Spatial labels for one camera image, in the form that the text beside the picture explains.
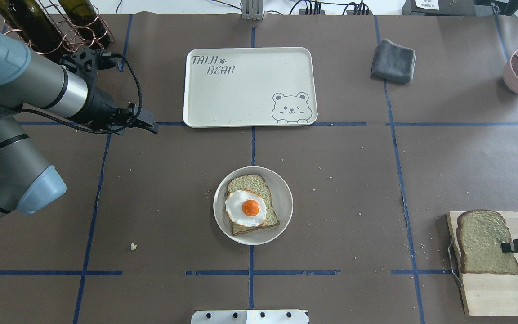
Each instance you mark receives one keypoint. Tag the cream bear tray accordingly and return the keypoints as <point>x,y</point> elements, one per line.
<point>269,86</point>

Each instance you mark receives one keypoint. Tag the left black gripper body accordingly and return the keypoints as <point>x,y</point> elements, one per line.
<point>100,106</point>

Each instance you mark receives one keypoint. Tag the middle green wine bottle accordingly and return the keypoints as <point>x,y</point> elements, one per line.
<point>34,27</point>

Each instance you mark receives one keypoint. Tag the green wine bottle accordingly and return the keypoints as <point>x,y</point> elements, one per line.
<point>34,27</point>
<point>89,25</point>

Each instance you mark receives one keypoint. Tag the grey folded cloth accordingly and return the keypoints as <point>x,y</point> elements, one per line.
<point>393,62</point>

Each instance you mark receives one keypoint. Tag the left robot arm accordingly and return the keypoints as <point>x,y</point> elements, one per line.
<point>29,83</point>

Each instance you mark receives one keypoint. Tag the bread slice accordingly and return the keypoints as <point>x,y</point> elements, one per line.
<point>258,185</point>
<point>480,234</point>

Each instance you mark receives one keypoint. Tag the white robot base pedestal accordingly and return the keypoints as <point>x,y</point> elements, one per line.
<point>272,316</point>

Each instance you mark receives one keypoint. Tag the aluminium frame post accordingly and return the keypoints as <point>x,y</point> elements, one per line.
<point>252,10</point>

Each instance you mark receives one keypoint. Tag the fried egg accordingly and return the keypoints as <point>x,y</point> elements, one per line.
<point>246,208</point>

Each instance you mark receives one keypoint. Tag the white plate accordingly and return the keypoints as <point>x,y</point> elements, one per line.
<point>282,203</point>

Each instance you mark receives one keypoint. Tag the wooden cutting board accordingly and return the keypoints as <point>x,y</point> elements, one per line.
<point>488,294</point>

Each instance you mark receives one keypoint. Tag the copper wire bottle rack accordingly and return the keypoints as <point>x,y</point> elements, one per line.
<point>72,41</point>

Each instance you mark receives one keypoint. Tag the back green wine bottle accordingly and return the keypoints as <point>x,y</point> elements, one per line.
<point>89,25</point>

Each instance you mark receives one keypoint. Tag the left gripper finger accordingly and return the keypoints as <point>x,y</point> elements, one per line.
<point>145,119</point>
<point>152,129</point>

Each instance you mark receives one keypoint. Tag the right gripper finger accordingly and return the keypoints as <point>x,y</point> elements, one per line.
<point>508,247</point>

